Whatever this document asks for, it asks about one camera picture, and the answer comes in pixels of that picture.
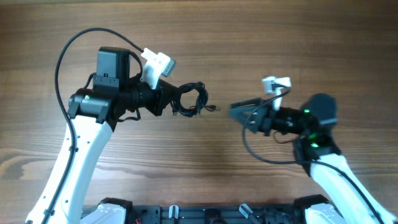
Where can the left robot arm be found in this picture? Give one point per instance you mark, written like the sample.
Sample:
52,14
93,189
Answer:
122,82

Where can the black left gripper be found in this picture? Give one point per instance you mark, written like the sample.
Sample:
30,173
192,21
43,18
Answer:
162,94

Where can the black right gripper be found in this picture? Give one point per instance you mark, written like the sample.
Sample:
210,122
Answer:
267,120

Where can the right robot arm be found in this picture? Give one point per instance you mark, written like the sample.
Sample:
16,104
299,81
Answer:
316,151

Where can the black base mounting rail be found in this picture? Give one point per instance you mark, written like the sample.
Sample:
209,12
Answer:
267,214

